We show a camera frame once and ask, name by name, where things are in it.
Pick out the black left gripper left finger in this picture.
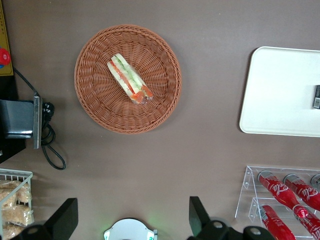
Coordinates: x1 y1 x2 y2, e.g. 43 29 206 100
46 197 79 240

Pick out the clear acrylic bottle rack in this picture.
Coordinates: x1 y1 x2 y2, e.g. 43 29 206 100
234 165 320 238

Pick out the yellow button panel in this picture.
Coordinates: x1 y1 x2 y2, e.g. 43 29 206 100
0 0 13 76

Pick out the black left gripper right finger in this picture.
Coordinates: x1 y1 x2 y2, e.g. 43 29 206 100
188 196 212 237

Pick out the red cola bottle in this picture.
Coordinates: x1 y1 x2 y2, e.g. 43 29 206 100
292 204 320 240
257 170 302 209
283 173 320 212
259 204 296 240

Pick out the plastic-wrapped triangle sandwich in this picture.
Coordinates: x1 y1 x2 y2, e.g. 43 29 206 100
106 52 153 105

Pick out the beige snack packet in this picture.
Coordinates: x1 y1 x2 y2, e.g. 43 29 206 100
1 204 35 227
0 180 23 211
1 223 27 240
16 183 33 205

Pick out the round brown wicker basket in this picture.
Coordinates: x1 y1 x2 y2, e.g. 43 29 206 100
74 24 183 135

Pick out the white wire basket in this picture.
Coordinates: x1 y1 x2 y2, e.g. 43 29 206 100
0 168 34 240

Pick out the black equipment block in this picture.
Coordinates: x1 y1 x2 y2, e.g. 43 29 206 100
0 74 26 165

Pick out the red emergency stop button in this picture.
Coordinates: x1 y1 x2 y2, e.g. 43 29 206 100
0 48 11 67

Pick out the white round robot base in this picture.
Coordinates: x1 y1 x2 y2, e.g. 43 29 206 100
103 218 159 240

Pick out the white rectangular tray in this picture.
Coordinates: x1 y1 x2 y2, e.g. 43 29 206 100
239 46 320 138

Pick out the small black packet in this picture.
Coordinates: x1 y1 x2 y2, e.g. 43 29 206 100
311 84 320 110

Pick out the grey metal bracket box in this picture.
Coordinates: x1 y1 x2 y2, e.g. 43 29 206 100
0 96 42 150

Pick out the black power cable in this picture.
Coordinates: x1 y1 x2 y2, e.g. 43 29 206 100
12 67 67 171

